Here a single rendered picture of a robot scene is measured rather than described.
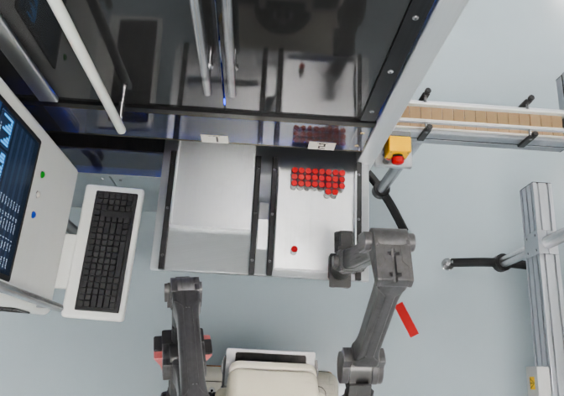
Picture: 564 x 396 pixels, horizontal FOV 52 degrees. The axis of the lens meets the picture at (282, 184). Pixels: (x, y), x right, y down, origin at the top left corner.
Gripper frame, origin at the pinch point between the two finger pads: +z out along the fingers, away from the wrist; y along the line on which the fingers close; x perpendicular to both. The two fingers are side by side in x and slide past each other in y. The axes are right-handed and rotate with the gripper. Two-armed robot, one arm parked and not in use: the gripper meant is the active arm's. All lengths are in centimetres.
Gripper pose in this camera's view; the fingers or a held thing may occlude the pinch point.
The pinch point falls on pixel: (336, 274)
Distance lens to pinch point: 185.9
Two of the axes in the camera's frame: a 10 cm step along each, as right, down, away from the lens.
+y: 0.5, -9.5, 3.0
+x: -10.0, -0.6, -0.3
